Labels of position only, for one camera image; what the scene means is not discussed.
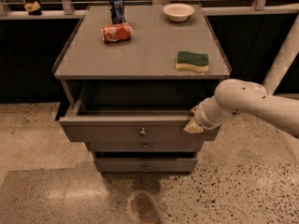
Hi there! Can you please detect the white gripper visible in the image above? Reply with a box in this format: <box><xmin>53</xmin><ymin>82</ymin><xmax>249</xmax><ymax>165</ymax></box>
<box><xmin>183</xmin><ymin>97</ymin><xmax>237</xmax><ymax>134</ymax></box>

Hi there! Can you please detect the grey top drawer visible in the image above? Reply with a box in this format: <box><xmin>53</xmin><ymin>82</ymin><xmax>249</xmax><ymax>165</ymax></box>
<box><xmin>59</xmin><ymin>102</ymin><xmax>219</xmax><ymax>143</ymax></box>

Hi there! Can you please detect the grey drawer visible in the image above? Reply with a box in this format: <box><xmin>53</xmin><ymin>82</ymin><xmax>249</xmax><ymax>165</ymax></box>
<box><xmin>86</xmin><ymin>141</ymin><xmax>203</xmax><ymax>152</ymax></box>
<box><xmin>59</xmin><ymin>102</ymin><xmax>219</xmax><ymax>143</ymax></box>
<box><xmin>95</xmin><ymin>158</ymin><xmax>197</xmax><ymax>173</ymax></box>

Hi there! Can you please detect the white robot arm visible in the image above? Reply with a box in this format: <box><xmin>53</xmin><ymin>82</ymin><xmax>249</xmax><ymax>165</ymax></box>
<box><xmin>184</xmin><ymin>79</ymin><xmax>299</xmax><ymax>138</ymax></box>

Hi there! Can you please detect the grey drawer cabinet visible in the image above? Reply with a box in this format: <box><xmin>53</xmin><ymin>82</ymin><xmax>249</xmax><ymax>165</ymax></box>
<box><xmin>54</xmin><ymin>5</ymin><xmax>231</xmax><ymax>161</ymax></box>

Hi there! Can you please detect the grey bottom drawer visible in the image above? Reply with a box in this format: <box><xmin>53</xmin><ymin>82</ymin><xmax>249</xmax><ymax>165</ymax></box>
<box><xmin>95</xmin><ymin>158</ymin><xmax>197</xmax><ymax>173</ymax></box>

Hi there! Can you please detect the grey middle drawer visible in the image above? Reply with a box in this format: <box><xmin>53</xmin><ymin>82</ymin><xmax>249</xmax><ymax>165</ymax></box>
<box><xmin>86</xmin><ymin>141</ymin><xmax>203</xmax><ymax>152</ymax></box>

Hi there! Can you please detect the green yellow sponge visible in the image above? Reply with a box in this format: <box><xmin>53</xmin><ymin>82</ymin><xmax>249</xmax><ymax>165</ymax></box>
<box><xmin>176</xmin><ymin>51</ymin><xmax>209</xmax><ymax>73</ymax></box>

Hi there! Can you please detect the round floor drain cover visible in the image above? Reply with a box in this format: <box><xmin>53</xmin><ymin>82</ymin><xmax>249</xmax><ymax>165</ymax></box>
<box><xmin>129</xmin><ymin>192</ymin><xmax>154</xmax><ymax>218</ymax></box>

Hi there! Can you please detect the white bowl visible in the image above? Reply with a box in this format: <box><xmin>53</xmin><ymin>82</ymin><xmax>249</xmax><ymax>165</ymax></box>
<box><xmin>163</xmin><ymin>3</ymin><xmax>194</xmax><ymax>22</ymax></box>

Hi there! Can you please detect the white diagonal pole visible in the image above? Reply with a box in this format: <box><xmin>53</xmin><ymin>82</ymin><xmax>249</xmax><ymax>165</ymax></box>
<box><xmin>263</xmin><ymin>15</ymin><xmax>299</xmax><ymax>94</ymax></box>

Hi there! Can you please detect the orange soda can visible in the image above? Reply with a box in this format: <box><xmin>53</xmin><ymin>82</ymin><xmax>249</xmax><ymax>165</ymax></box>
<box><xmin>101</xmin><ymin>22</ymin><xmax>132</xmax><ymax>43</ymax></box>

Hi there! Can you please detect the blue soda can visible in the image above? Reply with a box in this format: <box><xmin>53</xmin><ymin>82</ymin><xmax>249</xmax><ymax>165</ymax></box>
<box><xmin>109</xmin><ymin>0</ymin><xmax>125</xmax><ymax>24</ymax></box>

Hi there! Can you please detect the small yellow black object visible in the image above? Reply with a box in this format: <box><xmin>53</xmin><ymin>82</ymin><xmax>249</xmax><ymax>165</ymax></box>
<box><xmin>24</xmin><ymin>1</ymin><xmax>42</xmax><ymax>15</ymax></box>

